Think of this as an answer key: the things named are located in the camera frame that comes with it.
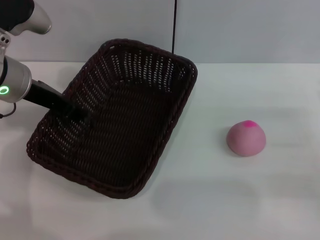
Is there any black vertical wall strip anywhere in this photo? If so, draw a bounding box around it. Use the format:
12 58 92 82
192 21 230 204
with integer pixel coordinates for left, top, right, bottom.
171 0 178 55

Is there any pink peach-shaped bun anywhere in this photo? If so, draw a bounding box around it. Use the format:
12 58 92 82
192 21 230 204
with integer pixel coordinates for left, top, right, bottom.
226 119 267 157

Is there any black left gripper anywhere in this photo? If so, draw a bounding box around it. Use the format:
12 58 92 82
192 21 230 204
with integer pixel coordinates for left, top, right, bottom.
21 79 93 126

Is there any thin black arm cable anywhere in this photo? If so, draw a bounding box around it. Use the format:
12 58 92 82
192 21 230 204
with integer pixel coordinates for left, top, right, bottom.
0 101 17 119

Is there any dark brown woven basket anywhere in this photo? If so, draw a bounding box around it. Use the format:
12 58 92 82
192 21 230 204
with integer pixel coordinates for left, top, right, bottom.
25 38 199 200

